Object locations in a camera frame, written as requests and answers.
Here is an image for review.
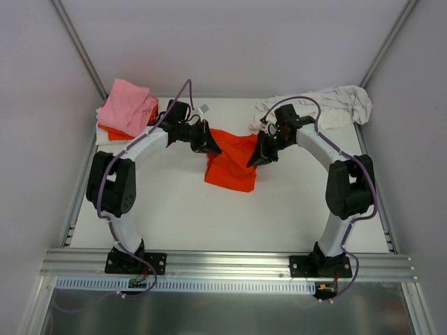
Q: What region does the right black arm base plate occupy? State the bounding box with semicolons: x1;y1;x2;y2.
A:
288;254;353;278

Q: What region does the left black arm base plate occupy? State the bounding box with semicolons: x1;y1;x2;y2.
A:
104;248;167;275

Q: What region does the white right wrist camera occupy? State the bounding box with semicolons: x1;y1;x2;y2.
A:
265;122;278;135

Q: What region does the white slotted cable duct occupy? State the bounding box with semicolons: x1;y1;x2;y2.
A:
54;276;316;295

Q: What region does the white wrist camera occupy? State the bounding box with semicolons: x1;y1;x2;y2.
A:
265;122;278;135
196;104;210;116

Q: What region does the crumpled white t shirt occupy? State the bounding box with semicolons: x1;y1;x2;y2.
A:
249;85;372;132

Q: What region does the orange t shirt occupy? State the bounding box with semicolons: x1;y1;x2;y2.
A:
204;129;258;193
97;97;159;141

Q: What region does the folded orange t shirt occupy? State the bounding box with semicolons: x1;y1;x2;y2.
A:
97;97;159;141

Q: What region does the aluminium mounting rail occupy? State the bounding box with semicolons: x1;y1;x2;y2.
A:
40;248;419;283

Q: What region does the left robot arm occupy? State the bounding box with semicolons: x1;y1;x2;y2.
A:
86;99;221;273

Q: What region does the folded pink t shirt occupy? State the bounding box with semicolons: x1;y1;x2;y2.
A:
97;79;159;141

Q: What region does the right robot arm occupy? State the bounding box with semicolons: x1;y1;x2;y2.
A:
247;104;377;278

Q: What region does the right corner frame post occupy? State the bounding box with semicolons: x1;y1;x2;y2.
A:
360;0;420;89

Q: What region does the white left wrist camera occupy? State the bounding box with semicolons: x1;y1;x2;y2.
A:
196;104;210;116

